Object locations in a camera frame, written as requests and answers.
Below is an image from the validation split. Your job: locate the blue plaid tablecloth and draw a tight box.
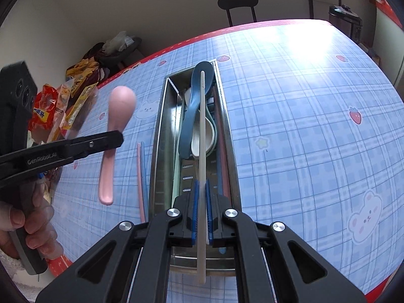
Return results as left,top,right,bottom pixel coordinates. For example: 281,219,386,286
47,18,404,303

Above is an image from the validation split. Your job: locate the white refrigerator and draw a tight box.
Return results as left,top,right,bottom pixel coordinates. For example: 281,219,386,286
375,9,404,86

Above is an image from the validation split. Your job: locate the white spoon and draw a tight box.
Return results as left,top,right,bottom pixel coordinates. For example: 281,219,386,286
184,88,217,158

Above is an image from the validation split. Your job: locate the rice cooker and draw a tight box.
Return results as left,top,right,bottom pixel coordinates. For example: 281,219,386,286
328,4,364,44

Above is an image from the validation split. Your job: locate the blue spoon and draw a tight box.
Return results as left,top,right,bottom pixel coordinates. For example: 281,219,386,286
178,61,216,159

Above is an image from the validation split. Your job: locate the dark bin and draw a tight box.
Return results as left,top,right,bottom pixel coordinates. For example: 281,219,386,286
94,36,143,67

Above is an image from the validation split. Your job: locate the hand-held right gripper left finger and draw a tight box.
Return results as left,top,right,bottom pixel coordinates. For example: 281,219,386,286
36,178,201,303

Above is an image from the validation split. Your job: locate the blue chopstick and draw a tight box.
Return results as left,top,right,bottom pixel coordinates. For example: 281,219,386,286
140,141,149,209

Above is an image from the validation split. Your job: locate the pink spoon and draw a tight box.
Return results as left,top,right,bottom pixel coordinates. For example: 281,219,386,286
98,85,137,206

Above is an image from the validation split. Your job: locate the red printed cloth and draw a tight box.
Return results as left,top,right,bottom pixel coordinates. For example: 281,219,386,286
372,0,396,17

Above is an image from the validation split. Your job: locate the pile of yellow packets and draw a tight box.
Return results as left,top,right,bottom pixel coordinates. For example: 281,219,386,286
66,58,110,99

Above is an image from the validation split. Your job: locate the beige chopstick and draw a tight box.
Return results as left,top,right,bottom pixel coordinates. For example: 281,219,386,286
196,71,208,287

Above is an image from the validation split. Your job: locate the yellow printed packet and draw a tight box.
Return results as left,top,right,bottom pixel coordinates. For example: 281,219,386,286
61,82,99,131

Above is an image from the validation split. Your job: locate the metal utensil tray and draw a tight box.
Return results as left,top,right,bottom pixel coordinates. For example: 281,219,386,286
148,59,244,269

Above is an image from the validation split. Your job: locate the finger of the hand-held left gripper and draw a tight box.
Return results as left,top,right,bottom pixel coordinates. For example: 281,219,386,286
0,160,77,190
0,131,124,175

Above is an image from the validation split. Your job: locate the crumpled white plastic bag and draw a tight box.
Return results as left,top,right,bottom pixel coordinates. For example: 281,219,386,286
104,31,137,53

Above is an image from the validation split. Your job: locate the person's left hand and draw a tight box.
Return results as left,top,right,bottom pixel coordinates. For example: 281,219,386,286
0,181,64,259

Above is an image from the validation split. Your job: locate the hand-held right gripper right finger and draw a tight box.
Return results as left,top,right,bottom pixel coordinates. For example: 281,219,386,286
205,178,369,303

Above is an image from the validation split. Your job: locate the black round chair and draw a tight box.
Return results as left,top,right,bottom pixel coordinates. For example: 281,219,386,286
217,0,258,28

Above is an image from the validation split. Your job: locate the red snack bag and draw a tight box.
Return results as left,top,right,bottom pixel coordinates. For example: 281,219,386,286
28,83,61,134

